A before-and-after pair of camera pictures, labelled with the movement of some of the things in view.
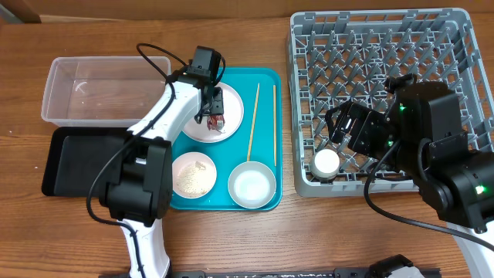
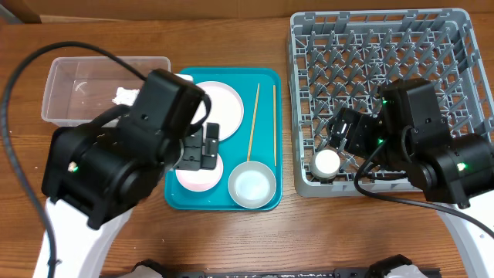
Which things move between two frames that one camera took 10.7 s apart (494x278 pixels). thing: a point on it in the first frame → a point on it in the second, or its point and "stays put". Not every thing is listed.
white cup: x=325 y=164 stays put
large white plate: x=233 y=113 stays put
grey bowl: x=252 y=184 stays put
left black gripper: x=219 y=101 → x=197 y=150
